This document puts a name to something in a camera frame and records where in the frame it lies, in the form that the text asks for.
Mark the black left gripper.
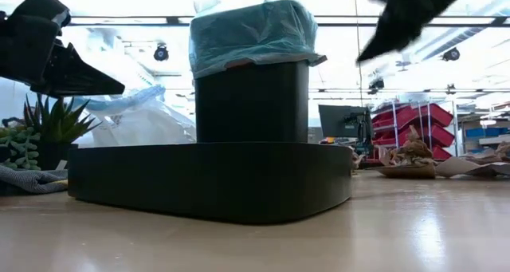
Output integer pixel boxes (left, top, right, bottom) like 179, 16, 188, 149
0, 0, 126, 97

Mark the white plastic trash bag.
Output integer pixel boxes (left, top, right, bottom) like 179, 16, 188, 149
71, 84, 198, 148

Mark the brown paper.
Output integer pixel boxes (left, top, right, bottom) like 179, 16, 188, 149
376, 124, 437, 168
457, 140, 510, 165

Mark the blue plastic trash bag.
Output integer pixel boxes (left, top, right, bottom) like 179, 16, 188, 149
188, 0, 328, 81

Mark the black plastic trash bin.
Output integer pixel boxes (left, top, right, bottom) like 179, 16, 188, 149
194, 59, 311, 144

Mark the black plastic bin lid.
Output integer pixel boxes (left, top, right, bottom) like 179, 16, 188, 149
66, 141, 354, 226

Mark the spiky green potted plant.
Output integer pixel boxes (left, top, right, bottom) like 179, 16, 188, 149
22, 93, 103, 170

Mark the black ceiling spotlight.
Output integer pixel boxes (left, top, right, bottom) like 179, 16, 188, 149
152, 43, 170, 63
441, 47, 461, 63
367, 77, 386, 96

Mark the pale green succulent plant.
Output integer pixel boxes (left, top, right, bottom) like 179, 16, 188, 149
0, 126, 42, 171

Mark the red storage bin rack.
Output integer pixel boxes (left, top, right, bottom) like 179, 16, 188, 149
369, 101, 456, 164

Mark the grey cloth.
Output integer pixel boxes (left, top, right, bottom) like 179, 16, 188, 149
0, 163, 69, 196

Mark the black computer monitor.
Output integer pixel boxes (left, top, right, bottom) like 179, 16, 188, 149
317, 104, 374, 145

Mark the shelf with blue bins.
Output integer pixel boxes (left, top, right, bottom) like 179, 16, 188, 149
461, 120, 510, 156

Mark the black overhead frame bar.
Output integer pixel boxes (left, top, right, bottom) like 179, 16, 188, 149
65, 14, 510, 29

